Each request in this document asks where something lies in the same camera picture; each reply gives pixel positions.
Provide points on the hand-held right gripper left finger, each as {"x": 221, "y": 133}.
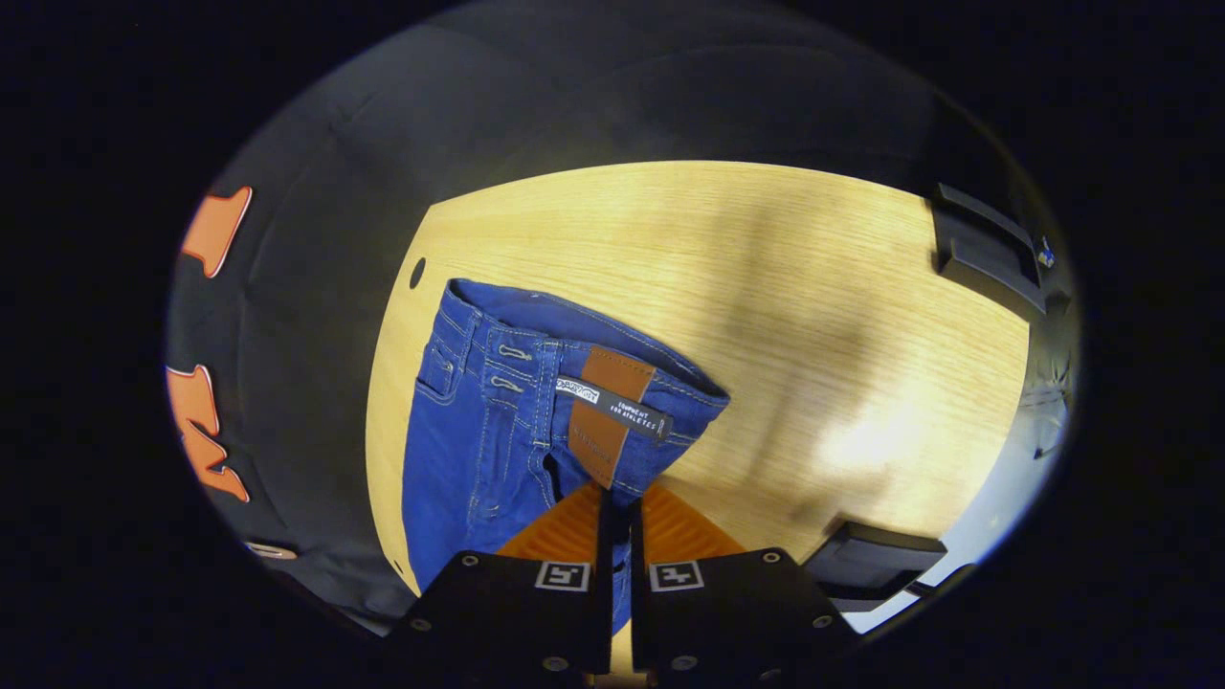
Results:
{"x": 604, "y": 574}

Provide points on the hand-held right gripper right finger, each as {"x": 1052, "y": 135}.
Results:
{"x": 637, "y": 574}

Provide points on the blue jeans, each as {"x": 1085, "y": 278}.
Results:
{"x": 478, "y": 459}

